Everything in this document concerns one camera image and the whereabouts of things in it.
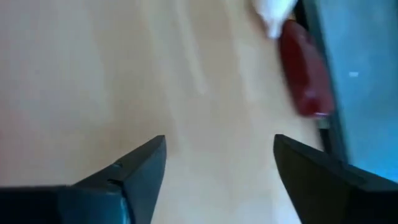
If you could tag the white garlic bulb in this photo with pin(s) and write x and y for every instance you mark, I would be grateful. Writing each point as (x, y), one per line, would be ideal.
(273, 15)

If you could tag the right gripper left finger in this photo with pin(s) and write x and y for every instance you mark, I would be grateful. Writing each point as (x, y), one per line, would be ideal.
(136, 186)

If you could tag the dark red chili pepper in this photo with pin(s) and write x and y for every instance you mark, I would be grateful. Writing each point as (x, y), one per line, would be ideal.
(306, 71)

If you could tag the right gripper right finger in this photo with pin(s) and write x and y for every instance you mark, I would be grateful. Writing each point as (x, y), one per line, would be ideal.
(326, 193)

